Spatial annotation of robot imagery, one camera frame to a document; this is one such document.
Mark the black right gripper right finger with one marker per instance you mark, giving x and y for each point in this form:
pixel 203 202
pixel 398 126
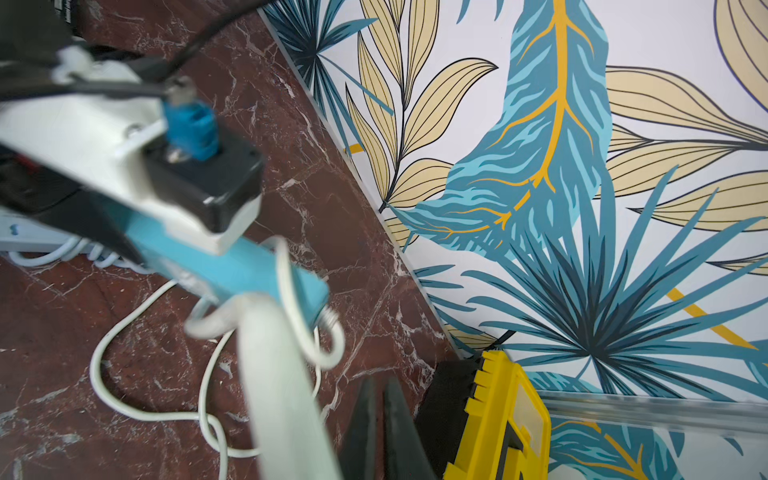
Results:
pixel 405 456

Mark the aluminium frame post right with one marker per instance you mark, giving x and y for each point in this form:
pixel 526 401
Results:
pixel 727 419

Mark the teal power strip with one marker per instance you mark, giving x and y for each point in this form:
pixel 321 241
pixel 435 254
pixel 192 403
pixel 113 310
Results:
pixel 245 267

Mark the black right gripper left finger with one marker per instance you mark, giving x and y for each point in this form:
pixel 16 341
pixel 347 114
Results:
pixel 357 454

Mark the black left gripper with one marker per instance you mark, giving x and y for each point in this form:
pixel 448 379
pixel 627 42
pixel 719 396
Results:
pixel 55 200

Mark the yellow black toolbox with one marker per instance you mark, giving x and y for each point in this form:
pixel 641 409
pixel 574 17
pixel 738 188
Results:
pixel 482 418

